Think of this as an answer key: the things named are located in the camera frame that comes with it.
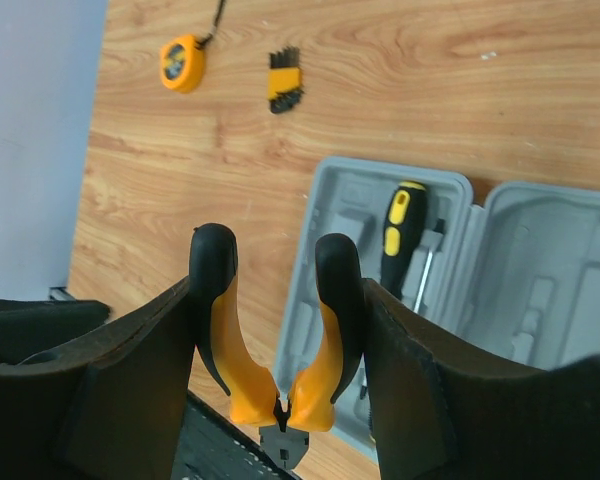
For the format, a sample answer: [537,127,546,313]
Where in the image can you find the phillips screwdriver black yellow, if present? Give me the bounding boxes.
[380,181,446,314]

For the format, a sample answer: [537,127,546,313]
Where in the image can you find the grey plastic tool case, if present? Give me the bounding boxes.
[274,157,600,461]

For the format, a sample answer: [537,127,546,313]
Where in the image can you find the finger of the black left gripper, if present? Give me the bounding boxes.
[0,299,111,364]

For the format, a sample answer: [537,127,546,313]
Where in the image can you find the hex key set orange holder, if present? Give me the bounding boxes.
[267,46,303,115]

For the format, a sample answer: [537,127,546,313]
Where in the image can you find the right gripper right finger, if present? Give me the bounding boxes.
[364,280,600,479]

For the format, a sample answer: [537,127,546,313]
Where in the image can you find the yellow tape measure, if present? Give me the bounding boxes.
[160,0,226,94]

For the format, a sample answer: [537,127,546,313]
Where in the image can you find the orange black pliers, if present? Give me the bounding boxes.
[187,222,366,471]

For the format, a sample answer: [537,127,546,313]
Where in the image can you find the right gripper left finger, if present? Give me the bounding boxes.
[0,280,194,479]

